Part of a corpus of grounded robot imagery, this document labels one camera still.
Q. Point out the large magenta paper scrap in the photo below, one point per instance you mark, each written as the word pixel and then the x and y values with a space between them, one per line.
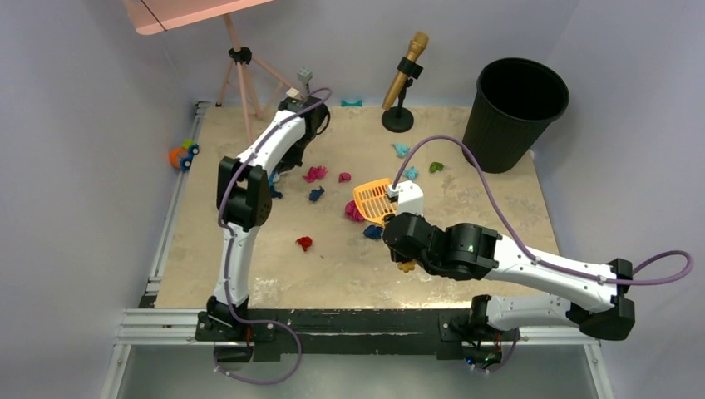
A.
pixel 352 212

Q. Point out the dark blue scrap left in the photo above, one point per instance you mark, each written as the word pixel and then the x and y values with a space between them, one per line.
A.
pixel 275 194

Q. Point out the black base bar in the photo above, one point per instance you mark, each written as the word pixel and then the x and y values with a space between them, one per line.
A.
pixel 447 334

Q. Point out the orange green toy wheel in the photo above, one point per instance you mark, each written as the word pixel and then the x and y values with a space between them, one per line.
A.
pixel 181 157

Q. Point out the teal small block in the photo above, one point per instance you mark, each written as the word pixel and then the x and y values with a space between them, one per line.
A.
pixel 351 103

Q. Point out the dark blue scrap middle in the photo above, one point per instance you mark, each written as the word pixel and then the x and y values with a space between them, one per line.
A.
pixel 315 194

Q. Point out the small pink paper scrap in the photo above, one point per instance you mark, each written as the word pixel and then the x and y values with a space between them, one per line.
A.
pixel 344 177

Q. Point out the teal paper scrap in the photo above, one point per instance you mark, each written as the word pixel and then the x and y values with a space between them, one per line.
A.
pixel 411 173
pixel 401 150

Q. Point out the teal paper scrap upper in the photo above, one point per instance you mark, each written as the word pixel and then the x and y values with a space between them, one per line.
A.
pixel 401 150

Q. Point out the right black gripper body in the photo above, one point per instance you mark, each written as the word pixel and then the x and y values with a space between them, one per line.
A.
pixel 396 257

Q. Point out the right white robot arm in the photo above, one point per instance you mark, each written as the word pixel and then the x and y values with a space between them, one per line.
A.
pixel 590 297

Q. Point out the red paper scrap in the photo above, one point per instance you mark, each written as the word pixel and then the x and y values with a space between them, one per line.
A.
pixel 305 243

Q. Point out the dark blue scrap lower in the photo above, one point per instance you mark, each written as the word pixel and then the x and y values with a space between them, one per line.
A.
pixel 373 232

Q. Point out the black waste bin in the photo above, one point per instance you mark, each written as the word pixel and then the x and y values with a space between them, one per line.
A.
pixel 516 100

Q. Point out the aluminium frame rail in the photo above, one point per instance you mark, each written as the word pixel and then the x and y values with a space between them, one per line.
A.
pixel 121 351

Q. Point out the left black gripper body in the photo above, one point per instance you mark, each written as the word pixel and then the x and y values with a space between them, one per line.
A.
pixel 293 157

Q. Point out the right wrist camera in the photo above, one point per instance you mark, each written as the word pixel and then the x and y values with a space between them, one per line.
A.
pixel 407 196

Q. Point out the toy block train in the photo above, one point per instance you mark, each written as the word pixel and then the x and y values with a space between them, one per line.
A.
pixel 304 76

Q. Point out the green paper scrap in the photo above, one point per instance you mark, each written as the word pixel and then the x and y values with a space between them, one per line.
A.
pixel 436 167

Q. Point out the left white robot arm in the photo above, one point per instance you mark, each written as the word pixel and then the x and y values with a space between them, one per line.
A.
pixel 244 203

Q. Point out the teal paper scrap lower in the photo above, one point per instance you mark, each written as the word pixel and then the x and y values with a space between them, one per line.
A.
pixel 411 173

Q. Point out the yellow slotted plastic scoop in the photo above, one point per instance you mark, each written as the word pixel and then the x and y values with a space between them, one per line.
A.
pixel 372 202

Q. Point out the gold microphone on stand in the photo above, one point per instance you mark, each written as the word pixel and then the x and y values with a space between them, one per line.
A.
pixel 396 117

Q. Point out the dark blue scrap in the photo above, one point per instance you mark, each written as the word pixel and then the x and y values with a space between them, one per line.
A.
pixel 315 194
pixel 373 232
pixel 275 194

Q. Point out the pink tripod stand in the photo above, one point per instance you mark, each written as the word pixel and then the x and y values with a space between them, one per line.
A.
pixel 152 17

